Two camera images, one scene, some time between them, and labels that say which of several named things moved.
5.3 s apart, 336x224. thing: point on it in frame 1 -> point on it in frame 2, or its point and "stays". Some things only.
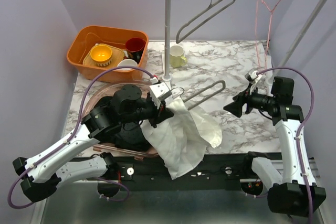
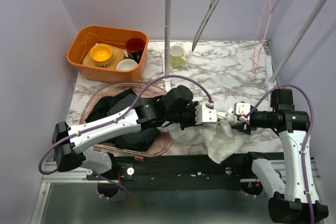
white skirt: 181,139 -> 222,138
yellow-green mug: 176,55 stays
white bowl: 127,62 stays
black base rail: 221,172 stays
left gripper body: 149,108 -> 188,116
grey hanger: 203,91 -> 221,116
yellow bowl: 101,54 stays
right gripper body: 258,100 -> 258,118
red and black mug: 135,47 stays
